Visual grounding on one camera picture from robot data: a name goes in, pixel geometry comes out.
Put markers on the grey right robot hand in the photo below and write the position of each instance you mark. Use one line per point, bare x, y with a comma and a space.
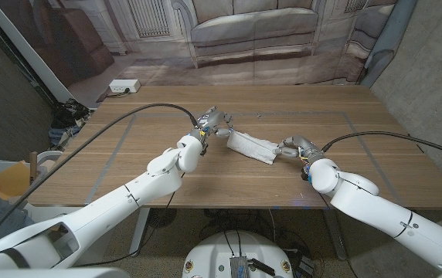
304, 146

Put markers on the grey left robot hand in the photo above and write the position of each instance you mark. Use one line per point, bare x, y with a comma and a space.
213, 123

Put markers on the white tissue paper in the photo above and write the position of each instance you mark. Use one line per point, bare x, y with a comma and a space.
252, 146

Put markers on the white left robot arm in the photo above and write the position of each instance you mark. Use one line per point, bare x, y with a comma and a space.
147, 185

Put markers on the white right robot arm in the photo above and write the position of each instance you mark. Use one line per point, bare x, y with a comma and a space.
360, 201

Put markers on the printed sofa room backdrop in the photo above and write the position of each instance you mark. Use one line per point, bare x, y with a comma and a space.
244, 58

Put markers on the white power strip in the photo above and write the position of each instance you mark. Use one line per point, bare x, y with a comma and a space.
124, 85

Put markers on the grey table leg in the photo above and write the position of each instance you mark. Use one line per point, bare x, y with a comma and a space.
337, 241

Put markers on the black round fan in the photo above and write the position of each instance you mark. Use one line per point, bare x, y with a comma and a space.
162, 217

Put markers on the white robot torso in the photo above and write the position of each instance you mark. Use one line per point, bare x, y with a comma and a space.
213, 251

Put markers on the white table leg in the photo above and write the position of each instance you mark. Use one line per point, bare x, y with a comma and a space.
139, 231

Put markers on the grey rolled backdrop tube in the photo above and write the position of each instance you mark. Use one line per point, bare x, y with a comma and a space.
387, 42

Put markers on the grey finned electronics module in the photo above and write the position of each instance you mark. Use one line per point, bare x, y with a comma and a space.
239, 267

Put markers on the pile of dark bags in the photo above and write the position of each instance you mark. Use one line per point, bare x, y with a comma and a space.
66, 116

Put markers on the white plastic bin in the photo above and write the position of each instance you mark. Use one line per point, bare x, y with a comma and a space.
51, 156

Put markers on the orange folder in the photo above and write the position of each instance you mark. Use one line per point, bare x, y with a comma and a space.
10, 181

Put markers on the white diagonal frame beam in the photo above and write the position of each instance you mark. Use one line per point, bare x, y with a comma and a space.
24, 46

